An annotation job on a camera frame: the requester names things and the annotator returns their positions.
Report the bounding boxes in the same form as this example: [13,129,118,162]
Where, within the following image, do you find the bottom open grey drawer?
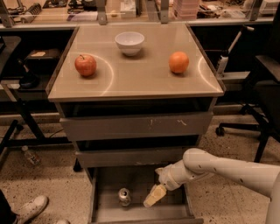
[88,165,204,224]

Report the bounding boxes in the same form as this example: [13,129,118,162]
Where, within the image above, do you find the silver 7up can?
[118,188,131,207]

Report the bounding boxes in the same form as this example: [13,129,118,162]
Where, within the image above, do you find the black office chair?
[215,5,280,163]

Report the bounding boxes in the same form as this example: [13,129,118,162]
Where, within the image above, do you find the grey drawer cabinet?
[45,22,227,224]

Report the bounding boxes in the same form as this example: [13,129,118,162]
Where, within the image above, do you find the red apple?
[74,54,97,77]

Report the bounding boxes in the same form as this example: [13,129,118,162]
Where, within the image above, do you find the middle grey drawer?
[75,147,190,168]

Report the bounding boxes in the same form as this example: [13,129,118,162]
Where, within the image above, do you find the black box with label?
[24,48,61,67]

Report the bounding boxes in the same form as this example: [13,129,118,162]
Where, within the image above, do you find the black joystick device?
[17,59,40,89]

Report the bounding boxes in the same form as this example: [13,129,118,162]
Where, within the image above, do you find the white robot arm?
[143,148,280,224]

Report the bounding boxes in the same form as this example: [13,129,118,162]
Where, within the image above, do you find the orange fruit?
[169,52,189,74]

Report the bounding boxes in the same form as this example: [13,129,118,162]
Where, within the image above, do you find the plastic water bottle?
[21,145,40,165]

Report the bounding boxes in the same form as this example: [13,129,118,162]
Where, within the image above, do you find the black desk frame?
[0,35,73,172]

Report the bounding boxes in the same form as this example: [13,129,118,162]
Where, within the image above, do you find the white small box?
[120,0,137,18]

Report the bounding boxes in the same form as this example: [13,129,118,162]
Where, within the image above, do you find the pink stacked trays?
[172,0,200,20]

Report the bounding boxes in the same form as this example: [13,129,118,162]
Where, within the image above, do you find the top grey drawer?
[60,112,213,141]

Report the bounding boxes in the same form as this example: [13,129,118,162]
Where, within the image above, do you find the white sneaker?
[54,220,70,224]
[12,195,48,224]

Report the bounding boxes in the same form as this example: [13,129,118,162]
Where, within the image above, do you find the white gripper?
[143,162,213,208]

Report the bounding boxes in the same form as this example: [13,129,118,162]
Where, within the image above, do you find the white bowl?
[115,31,145,56]

